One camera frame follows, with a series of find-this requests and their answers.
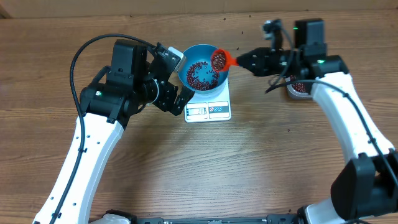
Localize red beans in container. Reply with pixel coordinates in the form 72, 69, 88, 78
289, 75, 307, 93

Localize red beans in bowl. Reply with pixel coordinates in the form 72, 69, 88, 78
186, 61, 220, 91

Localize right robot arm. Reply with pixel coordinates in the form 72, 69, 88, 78
235, 18, 397, 223

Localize white digital kitchen scale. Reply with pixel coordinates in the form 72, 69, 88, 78
184, 79, 232, 123

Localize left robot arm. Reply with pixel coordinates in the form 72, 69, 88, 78
34, 35, 193, 223

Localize clear plastic container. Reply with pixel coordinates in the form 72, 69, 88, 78
287, 83, 312, 100

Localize red measuring scoop blue handle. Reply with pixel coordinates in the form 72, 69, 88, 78
211, 49, 239, 72

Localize blue plastic bowl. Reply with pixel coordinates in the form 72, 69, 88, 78
178, 44, 228, 94

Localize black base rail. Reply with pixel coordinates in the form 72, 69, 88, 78
90, 210, 299, 224

